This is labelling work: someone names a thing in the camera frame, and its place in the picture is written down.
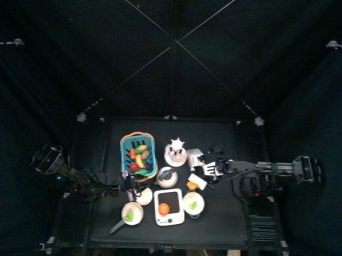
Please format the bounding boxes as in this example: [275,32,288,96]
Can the white bowl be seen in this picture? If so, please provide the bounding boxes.
[133,187,153,206]

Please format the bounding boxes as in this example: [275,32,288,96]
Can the white cutting board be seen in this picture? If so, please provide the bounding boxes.
[187,172,208,192]

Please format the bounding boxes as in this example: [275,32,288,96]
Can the yellow toy banana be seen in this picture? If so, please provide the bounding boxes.
[135,154,147,170]

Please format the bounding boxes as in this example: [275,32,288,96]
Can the orange toy fruit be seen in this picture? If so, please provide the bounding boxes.
[157,202,172,216]

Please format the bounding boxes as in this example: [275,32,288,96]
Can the teal basket with orange rim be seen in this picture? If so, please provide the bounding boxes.
[119,131,160,183]

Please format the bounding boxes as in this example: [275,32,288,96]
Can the white star-shaped toy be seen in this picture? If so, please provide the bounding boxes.
[169,137,187,151]

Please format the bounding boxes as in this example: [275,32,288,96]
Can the white toy induction stove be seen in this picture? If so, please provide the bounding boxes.
[152,188,185,227]

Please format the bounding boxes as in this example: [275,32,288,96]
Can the black printed label sheet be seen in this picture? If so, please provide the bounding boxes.
[247,213,279,246]

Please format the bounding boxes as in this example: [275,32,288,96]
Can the white frying pan grey handle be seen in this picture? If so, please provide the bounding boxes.
[108,201,145,235]

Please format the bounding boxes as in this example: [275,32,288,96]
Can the white kettle with grey handle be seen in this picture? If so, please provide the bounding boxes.
[155,166,180,189]

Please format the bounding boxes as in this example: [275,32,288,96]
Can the white pot with grey handles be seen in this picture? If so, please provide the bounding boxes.
[181,191,207,220]

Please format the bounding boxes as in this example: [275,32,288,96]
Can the thin white cord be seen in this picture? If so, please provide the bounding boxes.
[124,0,228,88]
[105,0,238,94]

